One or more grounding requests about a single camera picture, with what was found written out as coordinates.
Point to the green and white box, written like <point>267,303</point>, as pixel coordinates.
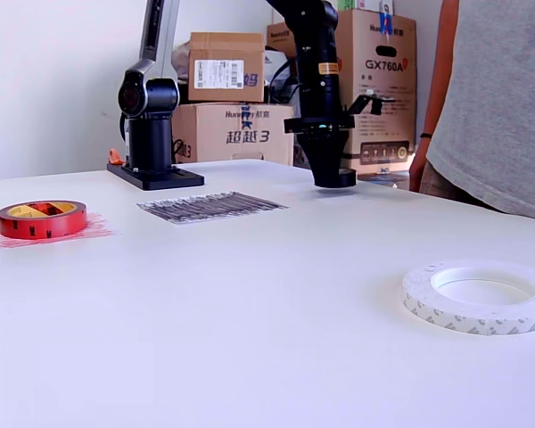
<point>361,4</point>

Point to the person's right hand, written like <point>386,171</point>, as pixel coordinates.
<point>418,165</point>

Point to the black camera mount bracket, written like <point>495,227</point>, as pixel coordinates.
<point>365,103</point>

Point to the black tape roll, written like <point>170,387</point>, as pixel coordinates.
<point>348,178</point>

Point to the white tape roll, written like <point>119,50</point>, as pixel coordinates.
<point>428,307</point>

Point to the translucent brownish plastic bag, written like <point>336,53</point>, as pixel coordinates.
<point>183,58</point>

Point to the cardboard box with shipping label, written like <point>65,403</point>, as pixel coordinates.
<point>236,49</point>

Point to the teal cardboard box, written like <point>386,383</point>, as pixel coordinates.
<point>293,107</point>

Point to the red tape roll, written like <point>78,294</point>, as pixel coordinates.
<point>40,227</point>

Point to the person's right forearm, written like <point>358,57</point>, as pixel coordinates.
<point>439,67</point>

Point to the person in grey t-shirt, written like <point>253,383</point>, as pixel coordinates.
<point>495,111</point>

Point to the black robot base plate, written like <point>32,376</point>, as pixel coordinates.
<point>160,178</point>

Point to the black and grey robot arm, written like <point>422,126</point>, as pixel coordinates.
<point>149,138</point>

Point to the black scribbled paper sheet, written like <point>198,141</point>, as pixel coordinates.
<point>214,207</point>

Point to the red scribbled paper sheet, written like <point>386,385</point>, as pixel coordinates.
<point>102,232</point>

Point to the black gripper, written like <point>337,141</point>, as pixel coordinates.
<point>318,98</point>

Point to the orange and black clamp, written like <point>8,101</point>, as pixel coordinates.
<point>114,157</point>

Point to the large GX760A cardboard box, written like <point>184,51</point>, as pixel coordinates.
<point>383,53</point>

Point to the cardboard box with blue print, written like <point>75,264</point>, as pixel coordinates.
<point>249,147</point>

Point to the white plastic bag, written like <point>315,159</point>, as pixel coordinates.
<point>276,67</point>

